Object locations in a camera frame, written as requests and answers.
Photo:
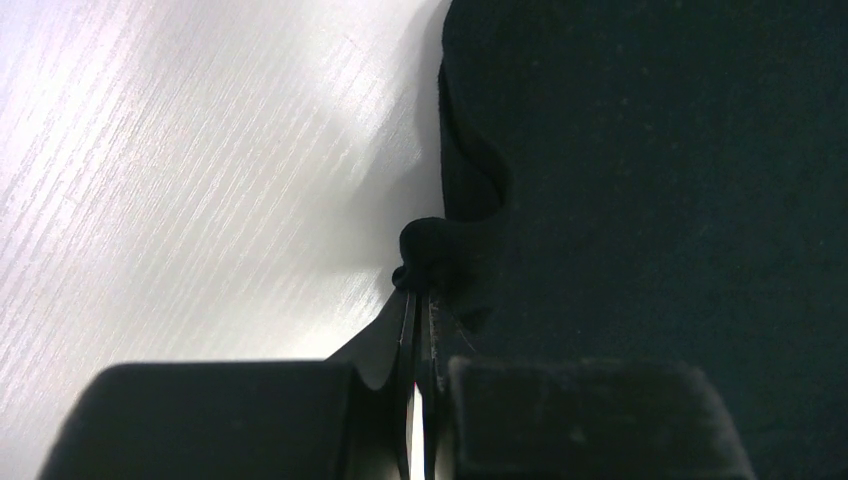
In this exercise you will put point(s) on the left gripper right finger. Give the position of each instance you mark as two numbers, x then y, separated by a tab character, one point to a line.
590	419

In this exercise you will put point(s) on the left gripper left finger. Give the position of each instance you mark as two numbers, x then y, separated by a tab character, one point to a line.
344	417

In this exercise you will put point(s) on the black t shirt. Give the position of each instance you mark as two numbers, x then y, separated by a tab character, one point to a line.
652	179

